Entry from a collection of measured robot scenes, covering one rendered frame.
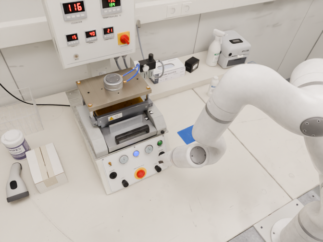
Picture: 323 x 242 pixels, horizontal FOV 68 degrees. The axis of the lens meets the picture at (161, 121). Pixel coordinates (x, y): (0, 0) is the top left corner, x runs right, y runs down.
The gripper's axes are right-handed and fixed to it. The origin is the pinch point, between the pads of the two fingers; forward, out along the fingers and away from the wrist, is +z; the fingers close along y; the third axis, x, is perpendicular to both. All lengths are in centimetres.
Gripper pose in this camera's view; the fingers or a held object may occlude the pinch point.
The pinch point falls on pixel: (165, 158)
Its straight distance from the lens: 110.9
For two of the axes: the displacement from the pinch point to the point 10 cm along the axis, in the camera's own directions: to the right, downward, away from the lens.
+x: 3.6, 9.3, -0.4
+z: -3.3, 1.7, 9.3
